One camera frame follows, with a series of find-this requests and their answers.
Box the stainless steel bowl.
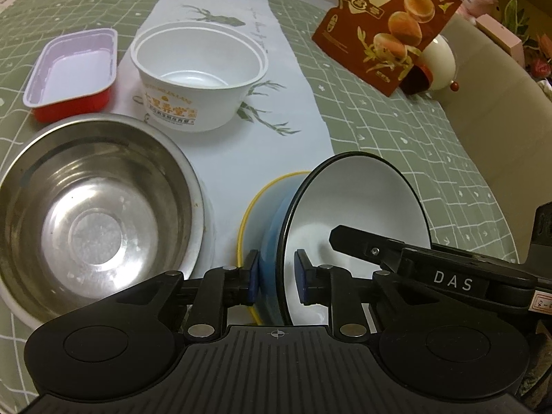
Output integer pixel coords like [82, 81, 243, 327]
[1, 113, 206, 329]

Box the pink box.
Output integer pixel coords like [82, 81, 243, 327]
[475, 14, 525, 68]

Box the red rectangular foil tray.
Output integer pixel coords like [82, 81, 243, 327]
[23, 28, 118, 124]

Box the green checked tablecloth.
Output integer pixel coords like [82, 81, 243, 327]
[0, 0, 519, 381]

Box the blue enamel bowl black rim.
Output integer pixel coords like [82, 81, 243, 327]
[276, 152, 431, 325]

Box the quail eggs snack bag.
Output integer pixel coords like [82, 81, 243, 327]
[313, 0, 464, 96]

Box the yellow rimmed plate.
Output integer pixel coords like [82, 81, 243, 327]
[237, 171, 308, 325]

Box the potted plant with flowers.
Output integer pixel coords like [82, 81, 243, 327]
[502, 0, 551, 83]

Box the beige sofa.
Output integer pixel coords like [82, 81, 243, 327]
[435, 15, 551, 260]

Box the white deer table runner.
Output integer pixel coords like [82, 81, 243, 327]
[111, 0, 333, 276]

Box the white paper bowl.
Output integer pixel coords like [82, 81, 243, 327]
[129, 21, 268, 133]

